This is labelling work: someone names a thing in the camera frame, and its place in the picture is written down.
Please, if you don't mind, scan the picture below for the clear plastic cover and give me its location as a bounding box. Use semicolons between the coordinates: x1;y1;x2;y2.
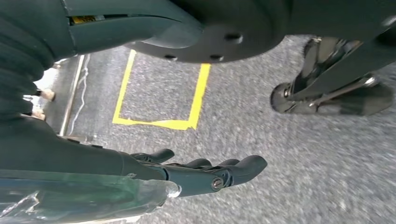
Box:
0;170;182;224

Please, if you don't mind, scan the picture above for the yellow floor tape square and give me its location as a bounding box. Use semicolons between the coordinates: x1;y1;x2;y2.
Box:
112;49;212;131

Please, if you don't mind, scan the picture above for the black robot hip disc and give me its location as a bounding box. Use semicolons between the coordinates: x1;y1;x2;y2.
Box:
123;0;293;64

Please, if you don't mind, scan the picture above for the black robot right leg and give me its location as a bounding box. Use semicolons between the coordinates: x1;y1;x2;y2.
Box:
269;0;396;117

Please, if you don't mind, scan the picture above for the long white cable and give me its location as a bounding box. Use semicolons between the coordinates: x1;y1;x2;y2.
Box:
68;54;91;137

